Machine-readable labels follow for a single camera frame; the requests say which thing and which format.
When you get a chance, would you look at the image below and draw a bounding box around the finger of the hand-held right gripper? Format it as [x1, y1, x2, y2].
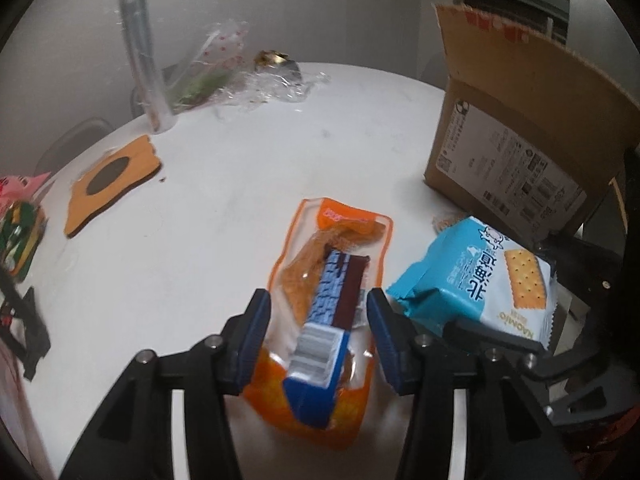
[442, 318, 557, 382]
[537, 236, 625, 311]

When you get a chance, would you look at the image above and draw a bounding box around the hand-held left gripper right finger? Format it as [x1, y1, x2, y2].
[366, 288, 584, 480]

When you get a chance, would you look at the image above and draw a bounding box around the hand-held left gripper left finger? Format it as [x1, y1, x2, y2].
[59, 288, 274, 480]

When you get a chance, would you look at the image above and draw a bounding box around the light blue cracker packet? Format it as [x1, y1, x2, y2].
[384, 215, 559, 359]

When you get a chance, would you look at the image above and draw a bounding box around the blue wafer bar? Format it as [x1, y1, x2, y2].
[282, 251, 371, 429]

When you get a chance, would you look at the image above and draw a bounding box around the orange snack packet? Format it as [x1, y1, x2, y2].
[242, 197, 394, 454]

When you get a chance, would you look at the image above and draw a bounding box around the cardboard box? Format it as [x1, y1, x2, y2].
[422, 2, 640, 237]

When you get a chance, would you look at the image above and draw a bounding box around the orange coaster mat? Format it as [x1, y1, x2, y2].
[63, 134, 162, 240]

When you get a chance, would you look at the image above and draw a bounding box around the black clip at left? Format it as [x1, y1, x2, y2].
[0, 264, 51, 382]

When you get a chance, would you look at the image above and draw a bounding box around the translucent white plastic bag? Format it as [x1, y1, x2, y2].
[0, 342, 55, 480]

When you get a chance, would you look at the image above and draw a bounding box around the crumpled clear plastic wrap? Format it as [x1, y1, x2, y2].
[214, 66, 331, 107]

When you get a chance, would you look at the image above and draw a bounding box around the green snack box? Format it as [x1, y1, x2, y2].
[0, 199, 47, 282]

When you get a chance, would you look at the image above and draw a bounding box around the clear bag with greens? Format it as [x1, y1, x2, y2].
[171, 20, 251, 114]

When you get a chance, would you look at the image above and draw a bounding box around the gold brown wrapped item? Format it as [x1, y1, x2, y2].
[253, 49, 301, 79]

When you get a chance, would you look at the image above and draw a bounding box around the pink red snack bag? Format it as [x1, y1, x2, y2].
[0, 172, 54, 211]

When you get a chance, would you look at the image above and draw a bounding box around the clear film roll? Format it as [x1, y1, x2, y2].
[118, 0, 177, 134]

